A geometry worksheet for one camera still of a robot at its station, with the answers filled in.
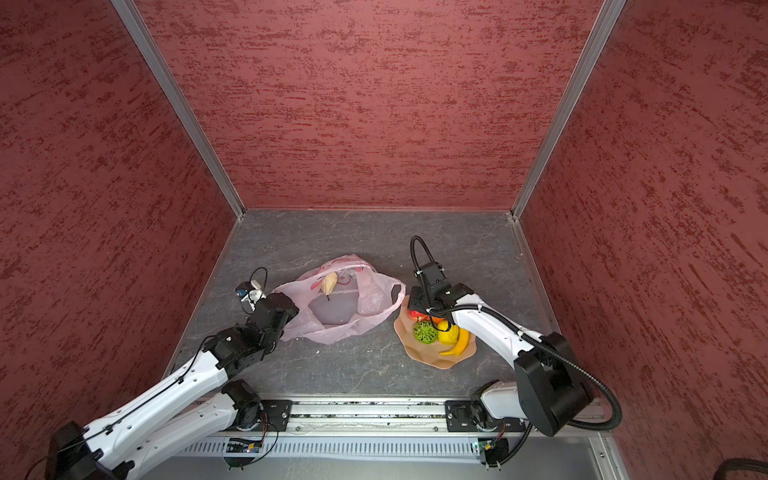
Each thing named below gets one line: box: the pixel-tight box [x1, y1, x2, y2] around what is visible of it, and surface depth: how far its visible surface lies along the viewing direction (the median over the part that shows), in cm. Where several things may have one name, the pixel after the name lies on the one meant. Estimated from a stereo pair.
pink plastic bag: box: [272, 255, 407, 344], surface depth 88 cm
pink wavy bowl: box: [394, 295, 477, 369], surface depth 85 cm
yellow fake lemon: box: [437, 320, 460, 345], surface depth 85 cm
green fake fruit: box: [413, 320, 439, 345], surface depth 85 cm
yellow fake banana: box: [439, 328, 470, 356], surface depth 84 cm
